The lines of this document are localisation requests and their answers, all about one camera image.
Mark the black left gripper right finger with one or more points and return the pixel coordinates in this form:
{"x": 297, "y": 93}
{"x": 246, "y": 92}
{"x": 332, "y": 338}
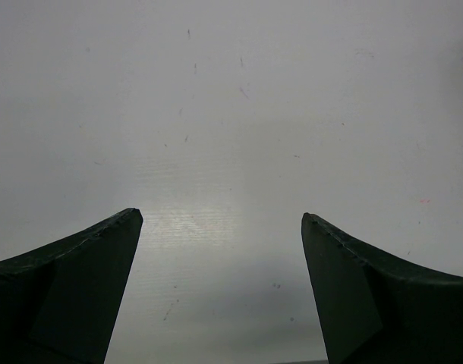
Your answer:
{"x": 375, "y": 307}

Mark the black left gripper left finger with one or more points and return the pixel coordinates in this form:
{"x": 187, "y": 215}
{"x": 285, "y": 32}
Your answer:
{"x": 59, "y": 303}

